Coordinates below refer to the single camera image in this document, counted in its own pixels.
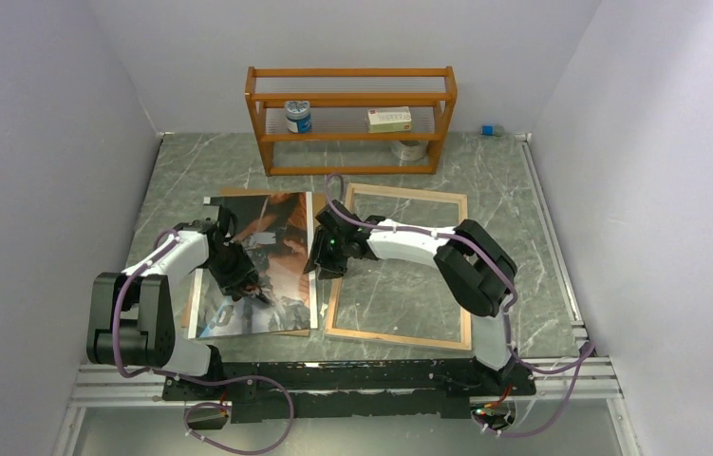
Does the wooden picture frame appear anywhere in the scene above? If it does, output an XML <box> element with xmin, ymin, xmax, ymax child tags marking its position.
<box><xmin>324</xmin><ymin>183</ymin><xmax>482</xmax><ymax>352</ymax></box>

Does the purple cable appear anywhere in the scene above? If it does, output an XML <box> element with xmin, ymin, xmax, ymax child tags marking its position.
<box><xmin>323</xmin><ymin>174</ymin><xmax>596</xmax><ymax>440</ymax></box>
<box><xmin>110</xmin><ymin>229</ymin><xmax>295</xmax><ymax>456</ymax></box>

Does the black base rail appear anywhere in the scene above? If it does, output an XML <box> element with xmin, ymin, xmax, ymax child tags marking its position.
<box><xmin>161</xmin><ymin>358</ymin><xmax>536</xmax><ymax>424</ymax></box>

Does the orange wooden shelf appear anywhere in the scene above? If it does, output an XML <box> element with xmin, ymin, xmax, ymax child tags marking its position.
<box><xmin>244</xmin><ymin>66</ymin><xmax>459</xmax><ymax>177</ymax></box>

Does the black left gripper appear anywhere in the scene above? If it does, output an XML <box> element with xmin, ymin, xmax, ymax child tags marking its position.
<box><xmin>204</xmin><ymin>239</ymin><xmax>258</xmax><ymax>297</ymax></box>

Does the blue white jar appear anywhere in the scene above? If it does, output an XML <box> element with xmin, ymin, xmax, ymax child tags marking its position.
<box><xmin>284</xmin><ymin>101</ymin><xmax>311</xmax><ymax>134</ymax></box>

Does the printed photo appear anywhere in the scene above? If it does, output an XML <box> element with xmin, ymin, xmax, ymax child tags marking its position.
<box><xmin>187</xmin><ymin>192</ymin><xmax>320</xmax><ymax>341</ymax></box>

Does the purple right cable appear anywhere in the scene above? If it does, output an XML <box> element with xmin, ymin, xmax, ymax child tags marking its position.
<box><xmin>323</xmin><ymin>174</ymin><xmax>596</xmax><ymax>440</ymax></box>

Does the blue capped bottle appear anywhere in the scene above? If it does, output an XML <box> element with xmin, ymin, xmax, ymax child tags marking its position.
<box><xmin>480</xmin><ymin>124</ymin><xmax>506</xmax><ymax>137</ymax></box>

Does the white green box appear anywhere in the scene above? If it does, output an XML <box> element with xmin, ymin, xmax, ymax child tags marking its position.
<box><xmin>366</xmin><ymin>106</ymin><xmax>412</xmax><ymax>134</ymax></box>

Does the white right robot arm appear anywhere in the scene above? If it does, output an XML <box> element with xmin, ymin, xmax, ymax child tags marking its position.
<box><xmin>304</xmin><ymin>200</ymin><xmax>535</xmax><ymax>395</ymax></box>

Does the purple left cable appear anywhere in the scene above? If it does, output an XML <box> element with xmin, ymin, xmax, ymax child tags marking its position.
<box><xmin>110</xmin><ymin>229</ymin><xmax>295</xmax><ymax>456</ymax></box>

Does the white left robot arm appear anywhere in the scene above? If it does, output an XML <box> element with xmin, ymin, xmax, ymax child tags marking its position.
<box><xmin>86</xmin><ymin>208</ymin><xmax>263</xmax><ymax>399</ymax></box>

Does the silver tape roll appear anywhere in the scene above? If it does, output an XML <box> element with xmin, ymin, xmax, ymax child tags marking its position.
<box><xmin>391</xmin><ymin>140</ymin><xmax>428</xmax><ymax>162</ymax></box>

